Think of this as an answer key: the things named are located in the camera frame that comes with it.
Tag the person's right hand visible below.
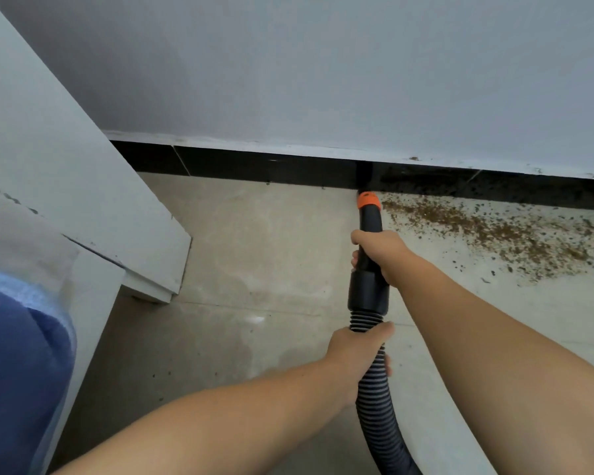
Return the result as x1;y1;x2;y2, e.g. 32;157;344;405
350;228;416;288

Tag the white bed frame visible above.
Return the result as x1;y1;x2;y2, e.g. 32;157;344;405
0;0;193;475

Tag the blue floral bed blanket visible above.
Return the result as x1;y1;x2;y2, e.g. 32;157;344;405
0;261;78;475

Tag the black skirting board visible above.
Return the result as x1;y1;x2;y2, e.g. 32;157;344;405
110;139;594;213

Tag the person's left hand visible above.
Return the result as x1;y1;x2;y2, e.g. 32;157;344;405
324;321;396;406

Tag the brown dirt debris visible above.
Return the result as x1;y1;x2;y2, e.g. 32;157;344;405
381;192;594;285

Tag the person's right forearm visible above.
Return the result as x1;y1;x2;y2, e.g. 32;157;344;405
391;257;594;475

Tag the person's left forearm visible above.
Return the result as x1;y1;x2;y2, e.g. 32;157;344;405
51;356;357;475

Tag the black ribbed vacuum hose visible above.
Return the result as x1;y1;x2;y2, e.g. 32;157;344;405
347;190;424;475

